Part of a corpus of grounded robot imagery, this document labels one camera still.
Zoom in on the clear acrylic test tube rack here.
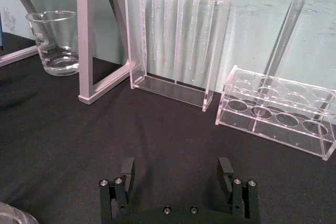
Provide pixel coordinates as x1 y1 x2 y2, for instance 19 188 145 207
214 64 336 162

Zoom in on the clear glass test tube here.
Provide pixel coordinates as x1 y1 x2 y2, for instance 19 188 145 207
253 0 307 117

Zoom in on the clear glass vessel rim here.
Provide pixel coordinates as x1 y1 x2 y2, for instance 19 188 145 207
0 201 38 224

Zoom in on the grey metal stand frame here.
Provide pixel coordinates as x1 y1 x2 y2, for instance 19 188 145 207
76 0 143 105

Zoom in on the black table cloth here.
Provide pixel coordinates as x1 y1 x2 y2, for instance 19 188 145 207
0 31 336 224

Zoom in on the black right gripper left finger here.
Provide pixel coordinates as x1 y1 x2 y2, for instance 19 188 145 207
99 157 136 220

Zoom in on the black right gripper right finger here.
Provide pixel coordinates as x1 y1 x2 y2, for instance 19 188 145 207
216 157 261 220

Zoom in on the grey metal base bar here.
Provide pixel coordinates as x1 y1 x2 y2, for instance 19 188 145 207
0 45 40 68

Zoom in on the blue device edge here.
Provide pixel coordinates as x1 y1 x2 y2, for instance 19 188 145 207
0 0 5 50

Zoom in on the clear acrylic pipette rack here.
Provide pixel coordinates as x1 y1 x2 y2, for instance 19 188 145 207
123 0 232 113

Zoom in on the clear glass beaker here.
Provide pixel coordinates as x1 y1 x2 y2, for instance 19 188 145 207
25 10 80 77

